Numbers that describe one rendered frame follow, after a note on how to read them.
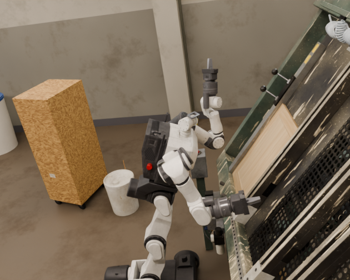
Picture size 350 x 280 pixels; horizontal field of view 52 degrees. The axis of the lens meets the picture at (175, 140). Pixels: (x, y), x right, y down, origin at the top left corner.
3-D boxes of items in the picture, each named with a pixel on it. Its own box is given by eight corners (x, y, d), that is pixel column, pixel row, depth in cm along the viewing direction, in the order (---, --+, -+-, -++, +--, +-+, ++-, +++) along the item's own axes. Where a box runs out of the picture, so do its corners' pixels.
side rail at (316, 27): (236, 154, 266) (224, 148, 264) (334, 17, 218) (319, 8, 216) (238, 159, 261) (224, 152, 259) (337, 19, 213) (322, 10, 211)
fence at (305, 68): (233, 170, 243) (228, 167, 242) (323, 44, 201) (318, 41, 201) (234, 174, 239) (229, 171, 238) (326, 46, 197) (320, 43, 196)
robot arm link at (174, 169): (204, 195, 154) (183, 163, 144) (183, 208, 154) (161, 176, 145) (198, 182, 163) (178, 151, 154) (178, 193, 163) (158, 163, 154)
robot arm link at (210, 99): (223, 88, 217) (223, 106, 220) (208, 88, 224) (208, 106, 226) (213, 90, 208) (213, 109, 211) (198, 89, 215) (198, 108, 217)
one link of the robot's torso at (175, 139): (131, 189, 196) (145, 133, 179) (139, 156, 225) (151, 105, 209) (184, 201, 198) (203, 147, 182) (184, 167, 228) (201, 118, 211)
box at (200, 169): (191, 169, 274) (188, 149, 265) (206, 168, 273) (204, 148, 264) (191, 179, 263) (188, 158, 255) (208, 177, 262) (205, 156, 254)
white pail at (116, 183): (116, 198, 384) (106, 160, 362) (143, 196, 379) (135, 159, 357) (108, 218, 357) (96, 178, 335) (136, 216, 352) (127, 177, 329)
